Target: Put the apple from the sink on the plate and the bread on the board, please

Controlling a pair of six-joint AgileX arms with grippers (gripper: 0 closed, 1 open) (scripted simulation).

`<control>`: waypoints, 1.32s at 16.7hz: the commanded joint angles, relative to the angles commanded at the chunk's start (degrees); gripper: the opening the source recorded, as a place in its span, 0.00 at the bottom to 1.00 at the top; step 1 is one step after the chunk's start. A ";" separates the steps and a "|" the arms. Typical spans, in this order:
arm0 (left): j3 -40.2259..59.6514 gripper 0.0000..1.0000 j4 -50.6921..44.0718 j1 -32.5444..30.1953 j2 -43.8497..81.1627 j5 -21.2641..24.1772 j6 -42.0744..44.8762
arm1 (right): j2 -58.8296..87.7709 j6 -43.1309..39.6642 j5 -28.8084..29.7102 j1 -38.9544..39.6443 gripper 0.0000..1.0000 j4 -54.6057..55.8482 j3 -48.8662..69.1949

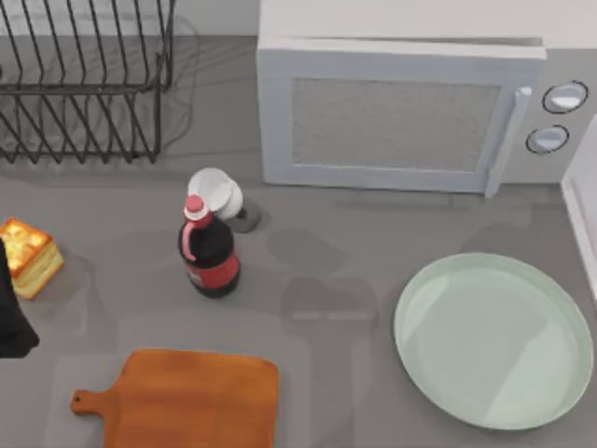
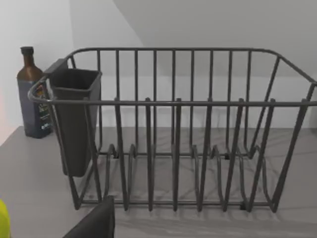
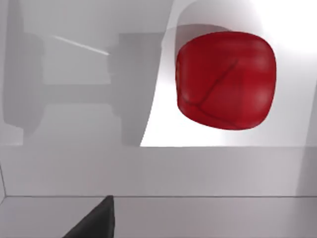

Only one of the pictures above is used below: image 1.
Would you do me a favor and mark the white cup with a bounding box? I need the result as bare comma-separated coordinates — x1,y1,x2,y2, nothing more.
187,167,245,221

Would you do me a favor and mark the dark cola bottle red cap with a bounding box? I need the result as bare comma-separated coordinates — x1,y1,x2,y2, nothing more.
178,194,242,300

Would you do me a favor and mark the microwave door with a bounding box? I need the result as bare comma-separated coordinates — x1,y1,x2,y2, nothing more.
257,36,548,195

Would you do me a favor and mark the wooden cutting board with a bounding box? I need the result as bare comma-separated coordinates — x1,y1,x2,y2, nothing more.
70,348,281,448

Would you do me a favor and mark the pale green plate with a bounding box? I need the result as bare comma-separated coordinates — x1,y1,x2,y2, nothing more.
393,252,595,431

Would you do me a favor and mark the pale microwave oven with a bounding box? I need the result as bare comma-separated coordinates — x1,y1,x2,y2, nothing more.
256,0,597,199

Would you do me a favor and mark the small microwave knob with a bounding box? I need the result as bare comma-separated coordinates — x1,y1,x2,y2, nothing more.
525,124,571,154

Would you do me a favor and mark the toasted bread slice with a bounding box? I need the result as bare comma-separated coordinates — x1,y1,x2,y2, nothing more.
0,217,65,301

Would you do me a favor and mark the large microwave knob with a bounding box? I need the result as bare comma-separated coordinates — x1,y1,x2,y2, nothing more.
541,80,589,114

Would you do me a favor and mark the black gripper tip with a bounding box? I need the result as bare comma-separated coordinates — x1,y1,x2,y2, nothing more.
0,237,41,359

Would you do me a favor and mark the microwave door handle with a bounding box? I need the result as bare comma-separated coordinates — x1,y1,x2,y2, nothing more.
484,86,534,199

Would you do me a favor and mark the black wire dish rack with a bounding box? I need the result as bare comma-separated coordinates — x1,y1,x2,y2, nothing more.
0,0,178,164

